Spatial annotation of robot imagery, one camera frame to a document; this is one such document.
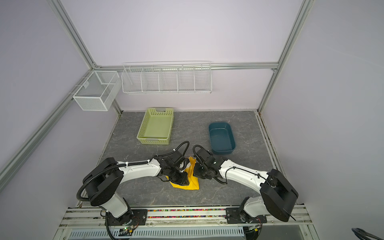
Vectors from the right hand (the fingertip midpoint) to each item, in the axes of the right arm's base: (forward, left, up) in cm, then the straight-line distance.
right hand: (194, 175), depth 82 cm
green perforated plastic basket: (+40, +30, -6) cm, 51 cm away
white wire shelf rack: (+55, +22, +27) cm, 65 cm away
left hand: (-5, +4, -4) cm, 7 cm away
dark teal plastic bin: (+31, -19, -9) cm, 38 cm away
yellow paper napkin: (-2, +1, -4) cm, 5 cm away
